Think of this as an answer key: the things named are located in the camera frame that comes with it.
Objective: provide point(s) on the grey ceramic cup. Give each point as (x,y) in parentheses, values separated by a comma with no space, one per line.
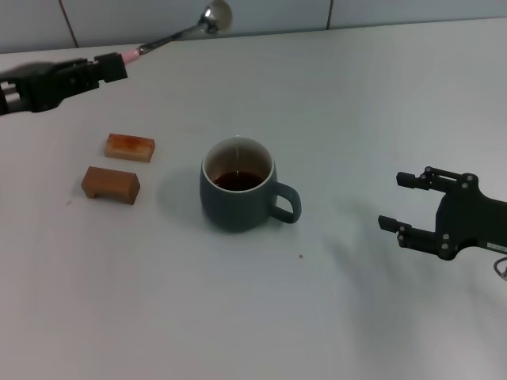
(229,210)

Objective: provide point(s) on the dark coffee liquid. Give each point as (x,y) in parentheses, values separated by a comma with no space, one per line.
(237,180)

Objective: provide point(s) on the brown wooden block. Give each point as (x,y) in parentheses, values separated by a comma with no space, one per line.
(115,184)

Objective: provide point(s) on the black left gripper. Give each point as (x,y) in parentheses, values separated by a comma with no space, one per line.
(35,87)

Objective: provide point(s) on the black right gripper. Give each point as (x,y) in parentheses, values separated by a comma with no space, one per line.
(463,221)

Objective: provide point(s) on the light wooden block orange stain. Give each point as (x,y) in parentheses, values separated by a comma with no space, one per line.
(130,148)

